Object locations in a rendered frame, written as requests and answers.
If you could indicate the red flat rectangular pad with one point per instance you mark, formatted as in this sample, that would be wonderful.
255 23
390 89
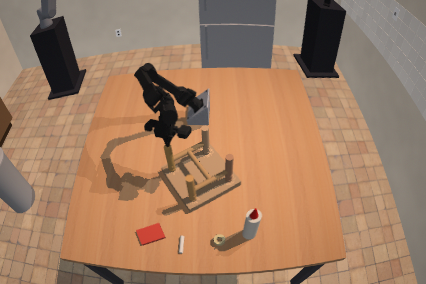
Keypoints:
150 234

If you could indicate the white cylinder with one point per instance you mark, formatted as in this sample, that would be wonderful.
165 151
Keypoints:
181 244

